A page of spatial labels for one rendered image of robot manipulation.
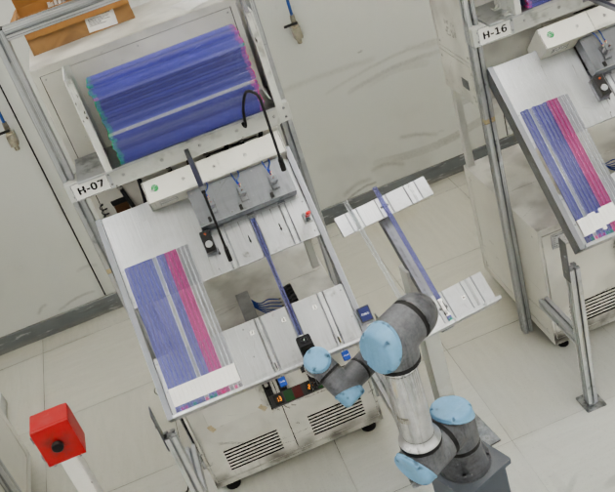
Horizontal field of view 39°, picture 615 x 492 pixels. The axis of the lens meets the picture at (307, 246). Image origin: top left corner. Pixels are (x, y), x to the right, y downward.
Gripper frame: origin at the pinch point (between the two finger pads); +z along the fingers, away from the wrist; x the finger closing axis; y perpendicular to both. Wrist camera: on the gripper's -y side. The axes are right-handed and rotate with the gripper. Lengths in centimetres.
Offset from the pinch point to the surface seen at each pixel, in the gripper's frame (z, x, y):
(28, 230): 146, -100, -137
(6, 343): 185, -138, -97
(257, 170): -3, 8, -68
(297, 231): 2.9, 12.4, -44.4
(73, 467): 22, -86, -3
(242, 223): 3, -3, -54
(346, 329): 3.1, 14.4, -7.9
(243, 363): 3.0, -20.3, -10.4
